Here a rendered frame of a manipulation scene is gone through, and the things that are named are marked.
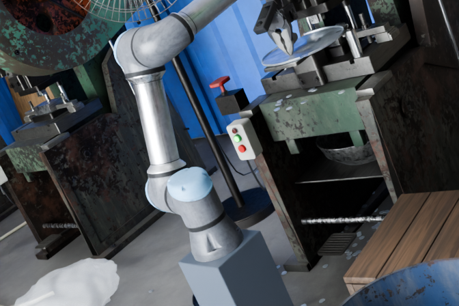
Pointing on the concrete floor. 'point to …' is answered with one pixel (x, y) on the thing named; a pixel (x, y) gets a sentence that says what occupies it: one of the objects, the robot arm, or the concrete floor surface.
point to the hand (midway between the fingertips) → (288, 52)
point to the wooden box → (409, 237)
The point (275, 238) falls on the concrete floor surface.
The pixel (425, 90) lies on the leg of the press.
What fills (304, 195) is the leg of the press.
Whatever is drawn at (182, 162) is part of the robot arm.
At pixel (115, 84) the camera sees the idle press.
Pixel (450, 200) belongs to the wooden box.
